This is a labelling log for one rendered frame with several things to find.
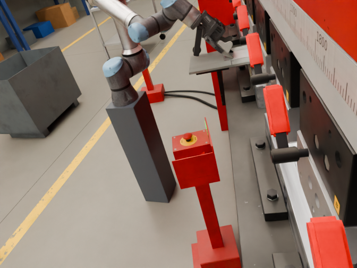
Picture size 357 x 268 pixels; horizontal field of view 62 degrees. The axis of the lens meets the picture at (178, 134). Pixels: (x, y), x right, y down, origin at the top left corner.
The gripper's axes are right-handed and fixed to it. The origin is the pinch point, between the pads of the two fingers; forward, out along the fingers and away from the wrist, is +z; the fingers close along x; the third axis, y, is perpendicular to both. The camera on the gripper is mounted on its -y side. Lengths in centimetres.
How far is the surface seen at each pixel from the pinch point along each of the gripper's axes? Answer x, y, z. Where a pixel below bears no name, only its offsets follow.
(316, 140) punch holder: -97, 27, -13
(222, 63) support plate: -6.4, -2.8, -1.4
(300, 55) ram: -90, 31, -18
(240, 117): -28.6, -7.2, 11.4
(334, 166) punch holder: -102, 28, -14
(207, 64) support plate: -4.9, -7.7, -5.6
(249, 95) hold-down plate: -18.6, -2.1, 11.9
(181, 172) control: -42, -33, 6
